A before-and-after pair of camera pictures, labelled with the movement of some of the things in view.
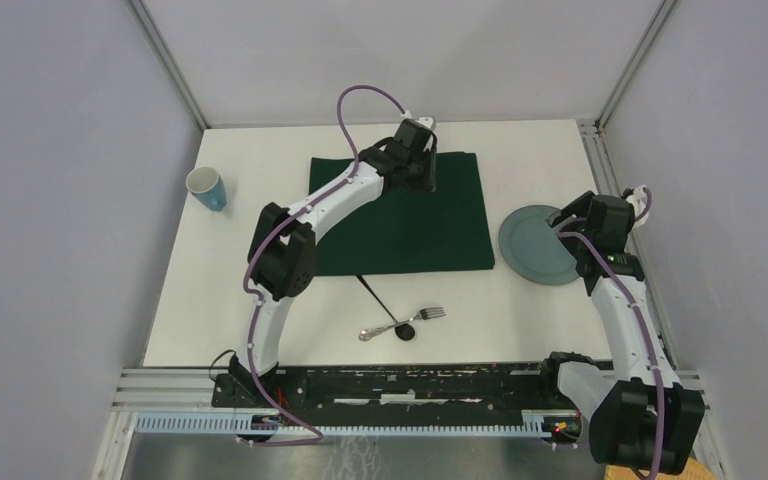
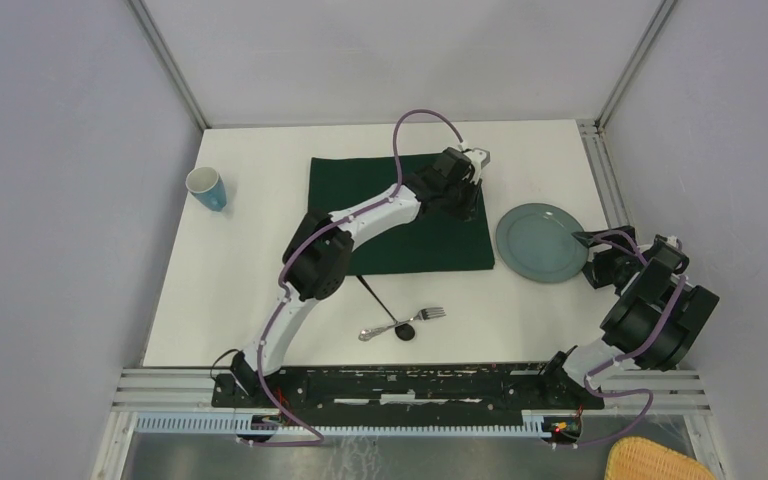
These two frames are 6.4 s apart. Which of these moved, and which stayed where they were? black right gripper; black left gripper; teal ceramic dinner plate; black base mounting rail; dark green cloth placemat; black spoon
Moved: black right gripper; black left gripper
Stayed: teal ceramic dinner plate; dark green cloth placemat; black spoon; black base mounting rail
